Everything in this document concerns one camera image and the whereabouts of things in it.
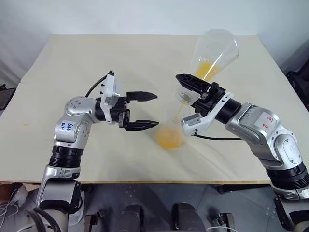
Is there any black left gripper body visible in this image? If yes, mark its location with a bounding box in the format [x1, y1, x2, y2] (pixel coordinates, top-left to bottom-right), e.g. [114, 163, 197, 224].
[110, 96, 131, 131]

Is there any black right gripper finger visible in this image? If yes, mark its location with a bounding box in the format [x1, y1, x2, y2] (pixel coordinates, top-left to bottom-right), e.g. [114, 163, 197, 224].
[175, 73, 211, 94]

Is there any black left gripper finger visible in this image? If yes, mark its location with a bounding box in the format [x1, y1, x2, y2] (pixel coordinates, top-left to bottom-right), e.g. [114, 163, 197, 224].
[125, 119, 160, 131]
[126, 91, 158, 102]

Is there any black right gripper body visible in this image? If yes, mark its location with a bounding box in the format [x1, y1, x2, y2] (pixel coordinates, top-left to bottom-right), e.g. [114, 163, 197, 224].
[193, 82, 229, 117]

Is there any small clear conical flask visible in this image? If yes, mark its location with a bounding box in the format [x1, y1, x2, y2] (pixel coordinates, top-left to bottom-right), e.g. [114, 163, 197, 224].
[155, 107, 186, 150]

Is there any small clear plastic funnel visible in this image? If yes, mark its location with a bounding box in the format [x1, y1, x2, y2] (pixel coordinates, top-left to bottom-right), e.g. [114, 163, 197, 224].
[166, 107, 185, 124]

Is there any large clear flask orange liquid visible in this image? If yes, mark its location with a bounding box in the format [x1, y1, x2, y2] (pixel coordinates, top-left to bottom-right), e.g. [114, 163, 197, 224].
[175, 29, 240, 106]

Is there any dark rounded shape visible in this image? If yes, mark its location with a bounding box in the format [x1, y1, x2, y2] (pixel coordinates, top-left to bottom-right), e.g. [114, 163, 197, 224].
[172, 203, 206, 232]
[120, 204, 145, 232]

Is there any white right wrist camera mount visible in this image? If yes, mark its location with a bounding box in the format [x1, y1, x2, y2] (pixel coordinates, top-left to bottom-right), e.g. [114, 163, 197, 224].
[181, 92, 234, 137]

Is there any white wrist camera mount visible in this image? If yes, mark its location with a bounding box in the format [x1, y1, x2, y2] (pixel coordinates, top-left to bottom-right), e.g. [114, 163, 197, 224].
[181, 92, 234, 137]
[99, 74, 126, 125]

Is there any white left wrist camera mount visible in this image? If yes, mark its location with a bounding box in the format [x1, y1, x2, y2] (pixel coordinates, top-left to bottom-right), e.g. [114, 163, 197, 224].
[99, 74, 126, 125]

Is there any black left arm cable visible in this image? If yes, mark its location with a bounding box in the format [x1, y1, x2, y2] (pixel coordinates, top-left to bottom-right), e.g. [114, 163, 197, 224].
[85, 70, 114, 98]

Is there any black table frame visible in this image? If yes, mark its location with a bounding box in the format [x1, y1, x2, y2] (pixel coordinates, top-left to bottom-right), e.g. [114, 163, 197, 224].
[79, 182, 273, 195]

